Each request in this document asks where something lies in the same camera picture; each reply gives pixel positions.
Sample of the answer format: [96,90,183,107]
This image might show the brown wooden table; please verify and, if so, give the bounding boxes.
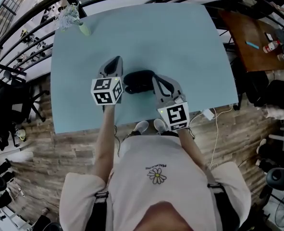
[218,9,284,73]

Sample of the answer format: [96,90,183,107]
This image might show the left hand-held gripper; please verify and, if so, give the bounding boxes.
[90,55,125,107]

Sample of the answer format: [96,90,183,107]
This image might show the white power adapter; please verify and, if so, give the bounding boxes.
[201,108,216,121]

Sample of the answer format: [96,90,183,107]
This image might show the person's left forearm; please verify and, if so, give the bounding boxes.
[92,104,119,183]

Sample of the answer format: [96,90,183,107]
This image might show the black backpack strap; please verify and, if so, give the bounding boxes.
[206,169,241,231]
[93,190,114,231]

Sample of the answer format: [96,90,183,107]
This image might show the person's left shoe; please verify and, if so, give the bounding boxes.
[131,120,150,136]

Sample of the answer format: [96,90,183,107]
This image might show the person's black trousers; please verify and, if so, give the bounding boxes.
[125,129,180,140]

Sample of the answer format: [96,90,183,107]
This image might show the white cable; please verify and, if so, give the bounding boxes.
[188,104,234,171]

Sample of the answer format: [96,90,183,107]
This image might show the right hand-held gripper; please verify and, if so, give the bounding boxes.
[151,74,190,132]

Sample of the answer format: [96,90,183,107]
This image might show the black glasses case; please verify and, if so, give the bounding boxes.
[123,69,157,95]

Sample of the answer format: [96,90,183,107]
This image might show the person's right forearm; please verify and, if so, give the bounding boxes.
[177,128,210,171]

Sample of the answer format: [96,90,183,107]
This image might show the white and green mug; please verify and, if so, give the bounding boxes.
[15,128,27,141]

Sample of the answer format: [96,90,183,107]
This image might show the person's right shoe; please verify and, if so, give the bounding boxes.
[153,118,168,136]

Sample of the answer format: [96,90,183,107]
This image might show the person's shoe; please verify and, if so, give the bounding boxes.
[153,118,168,136]
[131,120,150,136]

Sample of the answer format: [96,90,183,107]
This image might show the pale green vase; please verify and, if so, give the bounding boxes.
[78,23,92,37]

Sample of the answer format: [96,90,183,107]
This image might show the white flower print T-shirt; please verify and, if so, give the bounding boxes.
[59,134,252,231]

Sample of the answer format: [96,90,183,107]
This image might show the person's face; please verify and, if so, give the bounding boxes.
[136,200,193,231]

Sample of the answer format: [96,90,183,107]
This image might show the light blue pen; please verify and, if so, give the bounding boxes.
[245,40,260,51]

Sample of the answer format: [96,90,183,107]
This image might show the red label plastic bottle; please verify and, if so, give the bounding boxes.
[262,40,282,54]

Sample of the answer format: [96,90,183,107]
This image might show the black round-holed device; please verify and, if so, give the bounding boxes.
[265,167,284,193]

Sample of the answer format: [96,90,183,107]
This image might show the beige cloth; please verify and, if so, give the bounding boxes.
[259,91,284,120]

